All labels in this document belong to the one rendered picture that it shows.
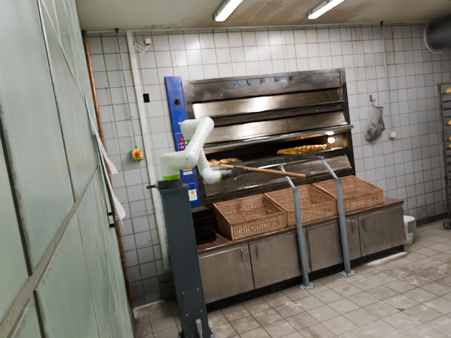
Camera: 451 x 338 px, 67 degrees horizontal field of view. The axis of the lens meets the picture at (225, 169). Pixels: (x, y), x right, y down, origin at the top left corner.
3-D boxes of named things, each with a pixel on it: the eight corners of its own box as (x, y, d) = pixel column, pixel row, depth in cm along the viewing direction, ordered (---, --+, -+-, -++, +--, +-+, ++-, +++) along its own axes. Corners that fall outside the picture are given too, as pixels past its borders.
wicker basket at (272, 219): (215, 229, 351) (211, 203, 348) (264, 218, 368) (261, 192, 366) (231, 241, 305) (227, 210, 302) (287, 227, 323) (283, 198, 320)
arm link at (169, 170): (177, 179, 238) (173, 152, 237) (159, 180, 245) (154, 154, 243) (186, 176, 250) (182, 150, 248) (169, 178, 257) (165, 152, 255)
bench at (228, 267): (178, 295, 343) (170, 239, 337) (371, 240, 420) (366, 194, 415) (192, 321, 290) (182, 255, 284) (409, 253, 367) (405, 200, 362)
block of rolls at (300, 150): (276, 153, 455) (275, 149, 455) (307, 149, 471) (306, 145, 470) (300, 154, 398) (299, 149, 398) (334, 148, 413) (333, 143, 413)
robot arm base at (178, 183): (147, 192, 237) (146, 184, 236) (146, 190, 251) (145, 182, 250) (184, 186, 244) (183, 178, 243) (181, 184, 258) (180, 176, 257)
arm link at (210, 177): (206, 187, 280) (205, 175, 275) (201, 181, 291) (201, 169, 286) (222, 184, 284) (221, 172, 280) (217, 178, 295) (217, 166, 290)
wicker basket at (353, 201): (313, 206, 388) (311, 182, 386) (354, 197, 406) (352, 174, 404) (341, 214, 343) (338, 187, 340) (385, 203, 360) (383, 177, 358)
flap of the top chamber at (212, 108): (194, 121, 340) (190, 102, 344) (343, 102, 397) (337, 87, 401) (195, 119, 336) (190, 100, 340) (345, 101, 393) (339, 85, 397)
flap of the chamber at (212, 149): (203, 150, 329) (198, 155, 348) (354, 127, 386) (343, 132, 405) (202, 148, 329) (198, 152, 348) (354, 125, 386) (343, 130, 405)
